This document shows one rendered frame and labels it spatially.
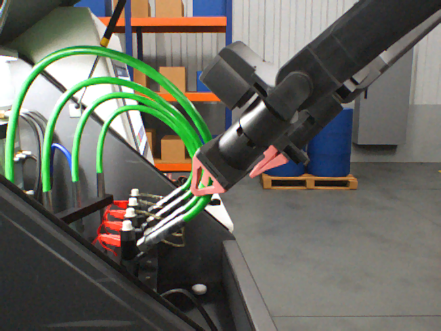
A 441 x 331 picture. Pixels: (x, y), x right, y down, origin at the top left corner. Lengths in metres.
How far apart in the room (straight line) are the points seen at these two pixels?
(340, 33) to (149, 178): 0.74
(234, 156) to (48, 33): 0.71
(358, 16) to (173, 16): 5.72
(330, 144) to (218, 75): 5.12
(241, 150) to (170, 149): 5.65
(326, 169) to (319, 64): 5.22
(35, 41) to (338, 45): 0.84
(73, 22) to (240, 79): 0.68
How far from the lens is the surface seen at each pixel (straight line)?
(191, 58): 7.25
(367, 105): 7.33
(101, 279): 0.46
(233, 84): 0.52
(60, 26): 1.14
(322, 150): 5.65
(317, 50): 0.47
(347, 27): 0.46
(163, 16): 6.10
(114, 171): 1.10
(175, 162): 6.07
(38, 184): 1.02
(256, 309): 0.84
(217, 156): 0.57
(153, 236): 0.69
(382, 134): 7.47
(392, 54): 0.85
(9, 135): 0.80
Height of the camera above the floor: 1.37
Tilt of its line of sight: 12 degrees down
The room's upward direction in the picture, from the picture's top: straight up
